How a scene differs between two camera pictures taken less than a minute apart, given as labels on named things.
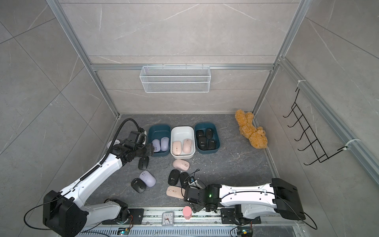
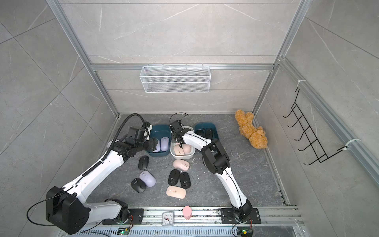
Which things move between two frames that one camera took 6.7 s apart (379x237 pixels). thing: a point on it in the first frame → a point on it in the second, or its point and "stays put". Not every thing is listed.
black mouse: x=184 y=178 stays put
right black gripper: x=195 y=208 → x=174 y=137
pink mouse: x=175 y=191 stays put
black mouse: x=200 y=134 stays put
